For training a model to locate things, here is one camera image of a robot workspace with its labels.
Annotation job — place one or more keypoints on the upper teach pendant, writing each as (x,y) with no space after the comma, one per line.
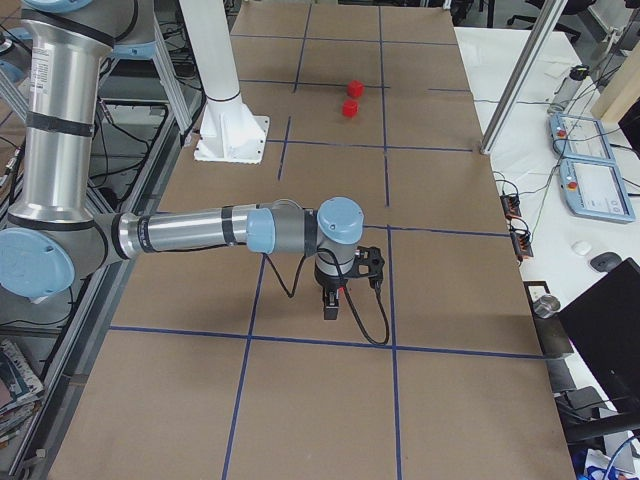
(579,137)

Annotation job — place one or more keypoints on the white pedestal column base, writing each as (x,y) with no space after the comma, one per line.
(229,131)

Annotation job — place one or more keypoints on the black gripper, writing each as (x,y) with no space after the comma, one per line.
(327,284)

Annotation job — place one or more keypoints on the stack of magazines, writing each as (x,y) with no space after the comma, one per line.
(21,391)

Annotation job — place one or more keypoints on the black monitor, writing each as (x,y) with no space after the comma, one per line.
(603,325)

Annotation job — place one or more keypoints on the aluminium frame post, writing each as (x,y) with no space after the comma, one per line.
(542,29)

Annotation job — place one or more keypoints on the lower teach pendant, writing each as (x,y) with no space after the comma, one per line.
(594,189)

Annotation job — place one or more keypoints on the black computer mouse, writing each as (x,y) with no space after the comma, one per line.
(605,262)

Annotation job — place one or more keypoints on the teach pendant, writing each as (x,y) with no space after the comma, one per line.
(579,137)
(594,189)

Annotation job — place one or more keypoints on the red wooden block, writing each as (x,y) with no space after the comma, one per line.
(355,89)
(350,108)

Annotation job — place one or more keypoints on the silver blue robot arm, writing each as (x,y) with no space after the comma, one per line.
(51,239)

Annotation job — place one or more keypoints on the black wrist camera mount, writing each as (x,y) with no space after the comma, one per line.
(368,263)

